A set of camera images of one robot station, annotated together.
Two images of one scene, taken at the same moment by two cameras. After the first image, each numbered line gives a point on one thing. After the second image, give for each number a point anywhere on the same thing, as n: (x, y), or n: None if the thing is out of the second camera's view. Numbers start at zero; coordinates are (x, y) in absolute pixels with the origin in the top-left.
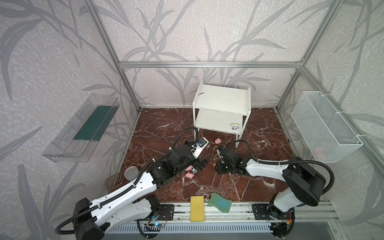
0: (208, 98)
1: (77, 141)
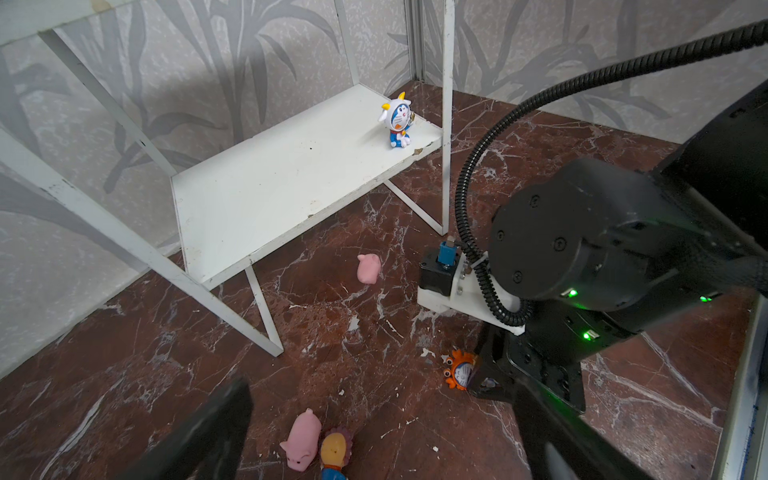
0: (245, 203)
1: None
